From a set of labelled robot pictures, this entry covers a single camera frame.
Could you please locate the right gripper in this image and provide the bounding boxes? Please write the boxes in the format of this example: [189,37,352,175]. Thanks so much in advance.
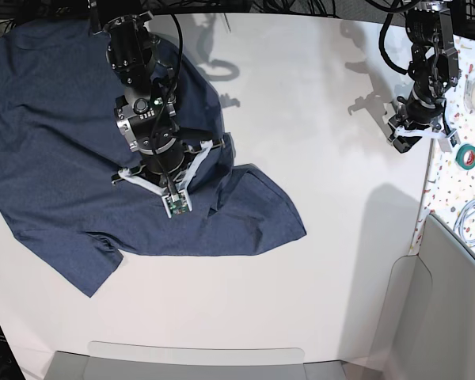
[111,138,226,196]

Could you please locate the terrazzo patterned side surface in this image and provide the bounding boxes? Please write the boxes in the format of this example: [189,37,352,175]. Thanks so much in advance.
[410,36,475,254]

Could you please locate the coiled white cable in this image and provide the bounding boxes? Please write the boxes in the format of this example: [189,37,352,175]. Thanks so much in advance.
[453,197,475,249]

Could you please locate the grey panel at bottom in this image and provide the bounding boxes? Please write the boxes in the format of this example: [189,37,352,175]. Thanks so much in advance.
[45,341,346,379]

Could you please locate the green tape roll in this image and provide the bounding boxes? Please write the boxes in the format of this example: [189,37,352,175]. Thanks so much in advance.
[456,144,475,171]

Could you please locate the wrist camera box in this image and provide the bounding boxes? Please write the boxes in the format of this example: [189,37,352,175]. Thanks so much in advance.
[161,189,192,219]
[438,130,460,153]

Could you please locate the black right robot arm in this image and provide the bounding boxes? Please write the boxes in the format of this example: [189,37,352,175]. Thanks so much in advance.
[89,1,231,200]

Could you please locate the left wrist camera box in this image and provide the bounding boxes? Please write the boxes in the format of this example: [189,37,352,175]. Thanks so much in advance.
[438,130,460,153]

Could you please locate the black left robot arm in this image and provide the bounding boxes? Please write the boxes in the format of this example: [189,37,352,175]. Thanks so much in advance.
[378,1,460,154]

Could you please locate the dark blue t-shirt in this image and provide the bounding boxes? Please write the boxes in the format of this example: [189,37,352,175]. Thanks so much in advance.
[0,20,306,296]

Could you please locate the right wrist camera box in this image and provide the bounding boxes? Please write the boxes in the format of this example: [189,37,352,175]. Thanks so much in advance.
[161,189,192,219]

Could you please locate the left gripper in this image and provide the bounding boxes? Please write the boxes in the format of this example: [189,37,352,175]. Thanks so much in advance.
[387,96,450,154]

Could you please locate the grey panel at right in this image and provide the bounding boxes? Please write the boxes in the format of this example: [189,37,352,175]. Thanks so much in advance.
[368,215,475,379]

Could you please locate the grey panel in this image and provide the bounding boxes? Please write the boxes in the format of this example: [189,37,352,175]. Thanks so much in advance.
[368,215,475,379]
[45,341,346,379]

